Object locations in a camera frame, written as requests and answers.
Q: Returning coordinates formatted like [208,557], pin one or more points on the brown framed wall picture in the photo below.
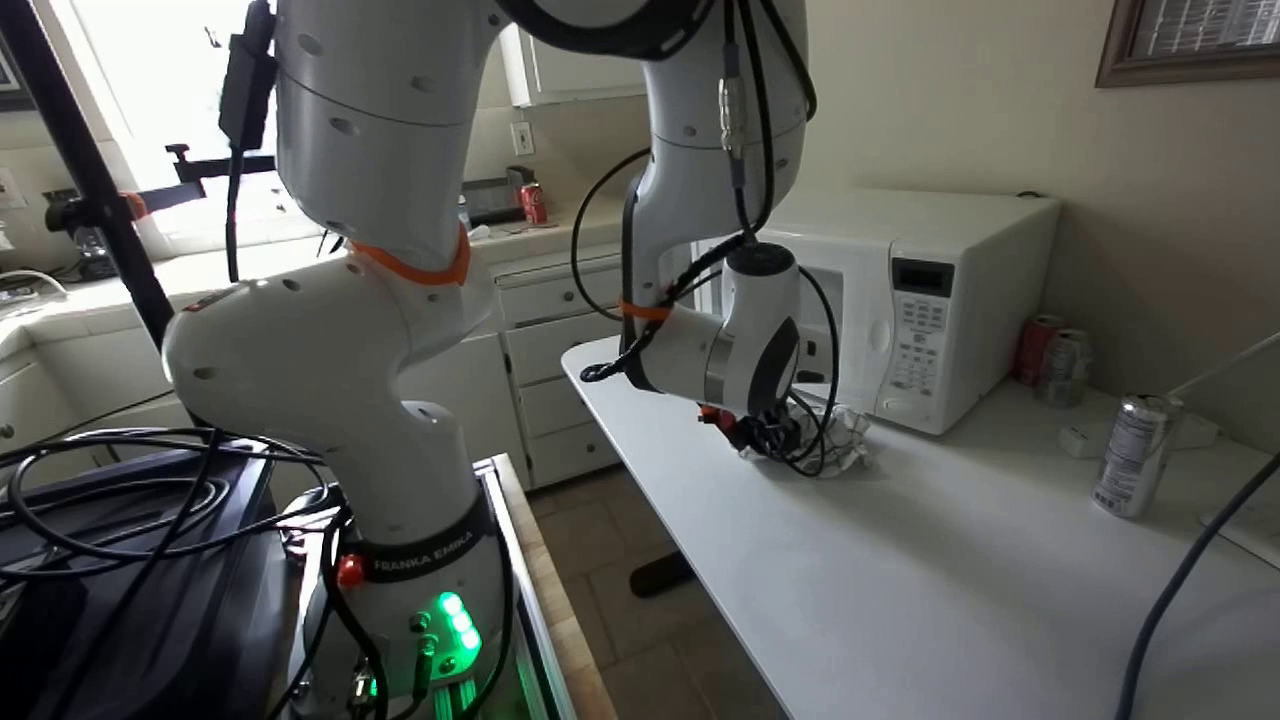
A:
[1201,27]

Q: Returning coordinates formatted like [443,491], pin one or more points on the small red cup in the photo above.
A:
[533,200]

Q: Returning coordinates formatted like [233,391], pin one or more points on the black table foot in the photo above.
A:
[663,574]

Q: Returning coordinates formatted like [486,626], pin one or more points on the black equipment case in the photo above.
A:
[133,626]

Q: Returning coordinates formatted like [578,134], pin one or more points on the red drink can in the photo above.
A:
[1032,351]

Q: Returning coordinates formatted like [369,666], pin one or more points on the grey and red can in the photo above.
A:
[1068,371]

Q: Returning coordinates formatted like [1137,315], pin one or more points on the black countertop appliance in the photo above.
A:
[495,200]

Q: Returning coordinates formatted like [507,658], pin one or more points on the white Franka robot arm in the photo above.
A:
[334,361]

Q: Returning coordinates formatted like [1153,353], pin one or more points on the white wall outlet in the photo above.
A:
[523,138]

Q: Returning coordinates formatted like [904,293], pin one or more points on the white microwave oven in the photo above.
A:
[962,240]

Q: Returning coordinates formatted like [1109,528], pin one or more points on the small dark wall frame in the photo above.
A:
[10,82]

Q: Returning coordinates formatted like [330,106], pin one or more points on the red round knob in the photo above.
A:
[349,571]

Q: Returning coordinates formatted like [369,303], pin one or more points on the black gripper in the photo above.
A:
[772,426]

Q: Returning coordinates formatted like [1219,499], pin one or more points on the silver drink can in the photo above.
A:
[1132,460]

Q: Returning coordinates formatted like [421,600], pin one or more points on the wood edged robot cart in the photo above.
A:
[547,612]

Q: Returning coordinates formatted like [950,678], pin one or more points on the black tripod pole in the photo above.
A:
[92,185]

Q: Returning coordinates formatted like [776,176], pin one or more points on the white drawer cabinet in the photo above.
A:
[563,347]

